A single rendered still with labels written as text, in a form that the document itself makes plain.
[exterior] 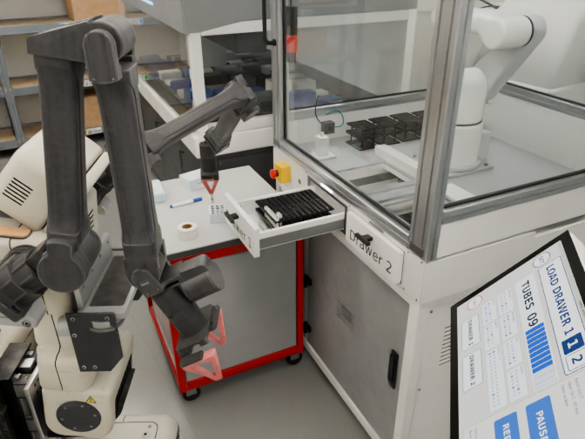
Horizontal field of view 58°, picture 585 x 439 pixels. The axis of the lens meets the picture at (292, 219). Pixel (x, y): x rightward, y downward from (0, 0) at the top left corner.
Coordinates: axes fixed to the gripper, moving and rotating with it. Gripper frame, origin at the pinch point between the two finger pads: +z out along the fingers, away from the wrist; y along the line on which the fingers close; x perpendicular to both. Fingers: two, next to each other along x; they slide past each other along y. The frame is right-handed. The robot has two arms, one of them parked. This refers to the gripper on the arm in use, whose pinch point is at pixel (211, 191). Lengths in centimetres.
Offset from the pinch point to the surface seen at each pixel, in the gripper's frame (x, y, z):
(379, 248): -50, -53, -3
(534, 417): -49, -134, -24
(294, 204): -29.0, -22.0, -3.4
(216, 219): -1.1, -6.0, 8.8
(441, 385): -72, -66, 46
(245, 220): -10.9, -35.0, -5.7
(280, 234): -22.0, -37.7, -1.0
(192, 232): 7.4, -17.0, 7.4
